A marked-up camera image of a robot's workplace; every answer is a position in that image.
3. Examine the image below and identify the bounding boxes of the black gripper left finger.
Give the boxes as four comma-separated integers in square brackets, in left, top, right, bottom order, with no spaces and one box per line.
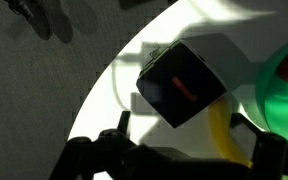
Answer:
[117,110,132,138]

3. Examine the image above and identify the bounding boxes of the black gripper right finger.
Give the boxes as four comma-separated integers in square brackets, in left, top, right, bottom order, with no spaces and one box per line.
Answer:
[228,113,265,162]

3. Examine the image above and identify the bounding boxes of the black soft cube checkered sides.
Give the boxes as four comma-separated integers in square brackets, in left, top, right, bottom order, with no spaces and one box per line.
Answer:
[136,32,252,129]

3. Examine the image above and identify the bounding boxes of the yellow toy banana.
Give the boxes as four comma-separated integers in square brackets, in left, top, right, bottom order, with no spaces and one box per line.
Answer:
[207,96,253,169]

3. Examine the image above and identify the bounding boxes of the green plastic bowl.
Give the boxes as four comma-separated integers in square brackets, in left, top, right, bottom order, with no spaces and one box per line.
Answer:
[254,35,288,148]

